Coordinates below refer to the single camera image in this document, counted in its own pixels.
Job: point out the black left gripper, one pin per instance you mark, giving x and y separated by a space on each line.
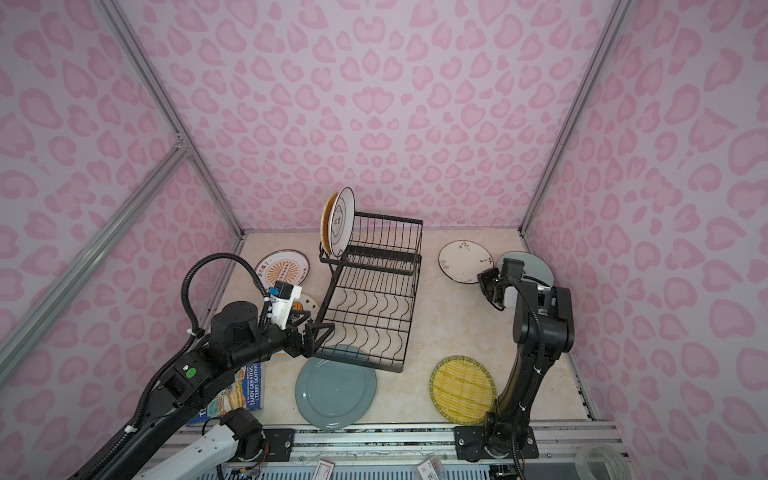
297 346

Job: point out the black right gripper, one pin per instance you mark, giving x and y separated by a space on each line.
484 279

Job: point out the white plate floral sprigs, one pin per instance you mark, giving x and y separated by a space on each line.
463 260

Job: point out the black wire dish rack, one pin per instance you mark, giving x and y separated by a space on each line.
372 292

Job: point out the orange woven round plate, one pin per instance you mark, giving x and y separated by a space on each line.
325 223

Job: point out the white plate dark rings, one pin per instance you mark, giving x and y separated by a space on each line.
342 222

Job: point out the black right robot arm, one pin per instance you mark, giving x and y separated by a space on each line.
543 330

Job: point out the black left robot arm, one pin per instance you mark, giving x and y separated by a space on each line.
240 335

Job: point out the white plate black stars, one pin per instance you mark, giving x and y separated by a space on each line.
308 304

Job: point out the light blue flower plate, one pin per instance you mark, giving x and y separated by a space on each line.
535 269

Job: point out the teal green round plate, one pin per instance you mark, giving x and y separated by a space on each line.
330 394

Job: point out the white plate orange sunburst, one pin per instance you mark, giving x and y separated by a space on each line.
287 265

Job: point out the blue illustrated children's book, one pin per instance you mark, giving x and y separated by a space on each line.
245 392

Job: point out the yellow woven round plate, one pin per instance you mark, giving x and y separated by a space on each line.
462 390

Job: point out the clear tape roll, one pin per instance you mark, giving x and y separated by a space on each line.
601 462

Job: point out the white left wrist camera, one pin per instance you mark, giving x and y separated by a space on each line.
282 296

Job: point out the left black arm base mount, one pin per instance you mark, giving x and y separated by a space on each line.
259 446

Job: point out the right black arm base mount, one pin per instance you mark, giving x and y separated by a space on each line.
475 443

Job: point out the aluminium front rail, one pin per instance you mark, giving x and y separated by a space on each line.
377 451

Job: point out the right corner aluminium post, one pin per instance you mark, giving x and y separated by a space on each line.
615 25

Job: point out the corner aluminium post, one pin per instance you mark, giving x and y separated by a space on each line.
116 19
615 25

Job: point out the diagonal aluminium frame bar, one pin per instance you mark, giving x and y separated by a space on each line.
39 319

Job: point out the left corner aluminium post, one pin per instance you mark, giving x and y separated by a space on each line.
116 19

